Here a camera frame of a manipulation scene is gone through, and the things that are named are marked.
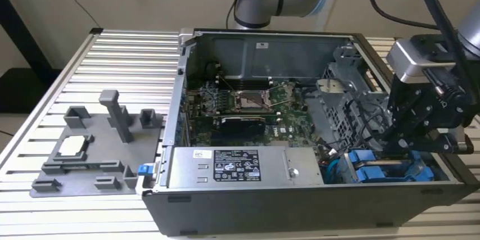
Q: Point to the metal disk bay cage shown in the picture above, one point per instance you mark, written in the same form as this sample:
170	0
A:
349	85

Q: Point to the hard disk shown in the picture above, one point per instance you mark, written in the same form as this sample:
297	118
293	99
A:
362	155

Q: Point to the open black PC case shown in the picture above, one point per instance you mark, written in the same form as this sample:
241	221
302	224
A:
263	212

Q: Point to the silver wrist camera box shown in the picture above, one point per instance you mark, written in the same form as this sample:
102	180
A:
409	57

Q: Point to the grey parts rack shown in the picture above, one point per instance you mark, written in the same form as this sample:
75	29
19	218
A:
98	144

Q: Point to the green motherboard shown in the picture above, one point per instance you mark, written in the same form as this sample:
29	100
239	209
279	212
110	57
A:
297	127

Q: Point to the small white labelled connector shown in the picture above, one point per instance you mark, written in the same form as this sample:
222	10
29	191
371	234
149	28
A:
333	152

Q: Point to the black RAM slot bank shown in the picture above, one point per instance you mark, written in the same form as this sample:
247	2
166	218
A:
247	84
247	113

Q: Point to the black desk frame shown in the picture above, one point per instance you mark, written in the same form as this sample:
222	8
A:
26	91

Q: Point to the silver CPU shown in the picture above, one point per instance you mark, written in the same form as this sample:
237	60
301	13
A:
73	145

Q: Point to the black side camera mount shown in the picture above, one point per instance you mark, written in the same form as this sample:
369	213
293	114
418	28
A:
449	141

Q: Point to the silver power supply unit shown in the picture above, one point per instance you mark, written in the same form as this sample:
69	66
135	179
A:
263	167

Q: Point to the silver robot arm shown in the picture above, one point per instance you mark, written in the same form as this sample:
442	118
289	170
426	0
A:
259	6

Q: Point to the CPU socket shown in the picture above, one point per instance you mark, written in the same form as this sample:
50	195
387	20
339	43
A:
250	100

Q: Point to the blue case latch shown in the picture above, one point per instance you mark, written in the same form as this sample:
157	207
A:
145	170

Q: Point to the thin metal locking lever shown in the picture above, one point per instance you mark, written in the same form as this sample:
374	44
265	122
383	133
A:
226	83

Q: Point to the black graphics card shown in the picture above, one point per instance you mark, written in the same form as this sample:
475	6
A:
242	124

